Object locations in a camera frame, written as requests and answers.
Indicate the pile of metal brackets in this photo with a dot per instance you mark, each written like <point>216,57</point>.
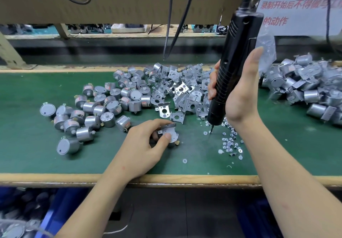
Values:
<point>171,83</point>

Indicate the black electric screwdriver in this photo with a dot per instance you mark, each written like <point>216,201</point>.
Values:
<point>238,48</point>

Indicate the silver round motor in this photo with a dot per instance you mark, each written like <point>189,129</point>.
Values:
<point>172,137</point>

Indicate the person's left forearm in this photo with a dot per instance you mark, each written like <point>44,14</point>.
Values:
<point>99,208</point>

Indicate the blue plastic bin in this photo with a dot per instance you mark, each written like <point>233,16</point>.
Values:
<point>67,208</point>

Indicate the silver metal bracket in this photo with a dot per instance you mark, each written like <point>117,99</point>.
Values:
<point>166,130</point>

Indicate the person's right hand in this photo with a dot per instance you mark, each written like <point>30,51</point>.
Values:
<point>243,96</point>

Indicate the person's right forearm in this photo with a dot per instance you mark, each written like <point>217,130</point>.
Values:
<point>296,181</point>

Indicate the pile of assembled motors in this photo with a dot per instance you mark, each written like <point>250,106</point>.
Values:
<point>310,85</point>

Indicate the dark blue crate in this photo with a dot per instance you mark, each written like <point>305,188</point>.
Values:
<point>256,219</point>

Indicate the heap of grey binned motors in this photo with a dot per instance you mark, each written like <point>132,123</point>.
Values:
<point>21,214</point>

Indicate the scatter of small silver screws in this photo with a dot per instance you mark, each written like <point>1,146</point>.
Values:
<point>230,144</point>

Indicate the small clear plastic bag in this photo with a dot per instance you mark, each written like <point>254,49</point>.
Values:
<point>267,43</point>

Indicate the green bench mat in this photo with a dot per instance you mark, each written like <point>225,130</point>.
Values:
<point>21,158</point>

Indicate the pile of silver motors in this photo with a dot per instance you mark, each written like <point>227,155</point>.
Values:
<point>91,112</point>

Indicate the person's left hand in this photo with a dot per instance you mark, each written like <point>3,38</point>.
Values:
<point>141,152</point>

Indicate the white paper sign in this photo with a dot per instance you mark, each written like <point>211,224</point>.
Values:
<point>304,5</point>

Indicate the slanted wooden post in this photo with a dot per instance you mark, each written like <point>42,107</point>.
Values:
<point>13,53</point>

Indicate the brown back panel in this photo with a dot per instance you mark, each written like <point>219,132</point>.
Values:
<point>117,0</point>

